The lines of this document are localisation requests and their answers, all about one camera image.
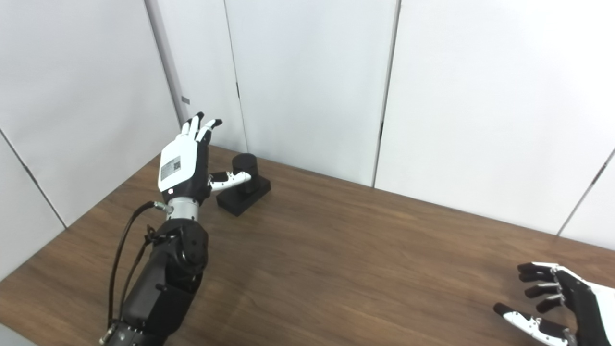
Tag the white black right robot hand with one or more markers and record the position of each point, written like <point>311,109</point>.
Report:
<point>586,307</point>

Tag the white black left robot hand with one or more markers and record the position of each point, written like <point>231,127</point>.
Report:
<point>180,163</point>

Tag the black peg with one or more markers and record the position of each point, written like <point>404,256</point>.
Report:
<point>246,162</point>

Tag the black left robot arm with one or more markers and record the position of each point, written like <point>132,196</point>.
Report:
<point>168,278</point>

